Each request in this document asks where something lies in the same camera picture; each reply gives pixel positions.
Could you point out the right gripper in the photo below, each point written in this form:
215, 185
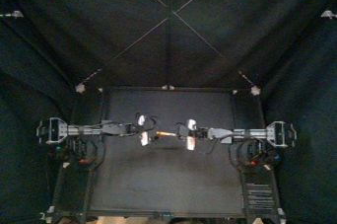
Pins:
187, 134

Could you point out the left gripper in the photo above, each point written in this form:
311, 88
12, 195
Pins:
143, 129

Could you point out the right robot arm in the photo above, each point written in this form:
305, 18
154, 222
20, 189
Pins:
249, 133

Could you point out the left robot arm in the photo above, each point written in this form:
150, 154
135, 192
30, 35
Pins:
82, 131

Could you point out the grey marker pen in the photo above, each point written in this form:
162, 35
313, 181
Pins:
165, 133

